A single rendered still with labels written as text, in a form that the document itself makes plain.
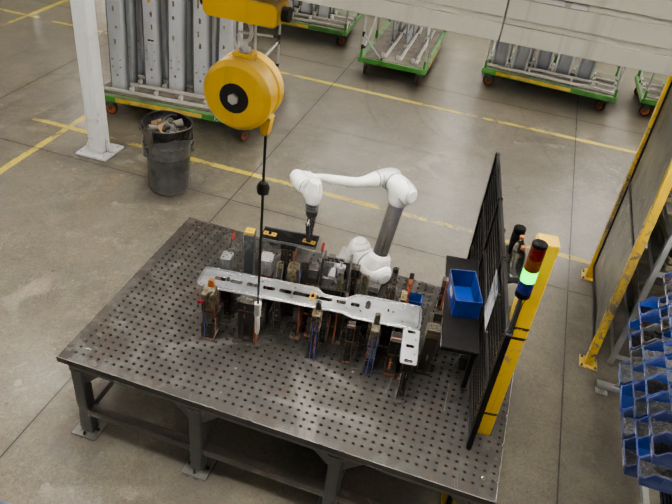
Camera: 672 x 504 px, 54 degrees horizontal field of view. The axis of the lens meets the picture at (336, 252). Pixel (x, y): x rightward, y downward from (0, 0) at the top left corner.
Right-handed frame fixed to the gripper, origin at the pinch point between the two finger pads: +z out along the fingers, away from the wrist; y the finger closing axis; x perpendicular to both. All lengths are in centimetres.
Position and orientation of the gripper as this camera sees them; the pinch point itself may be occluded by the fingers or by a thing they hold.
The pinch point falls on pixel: (309, 236)
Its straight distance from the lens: 419.9
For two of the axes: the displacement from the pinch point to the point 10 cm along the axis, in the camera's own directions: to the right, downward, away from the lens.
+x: 9.4, 2.7, -2.1
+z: -1.0, 8.0, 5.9
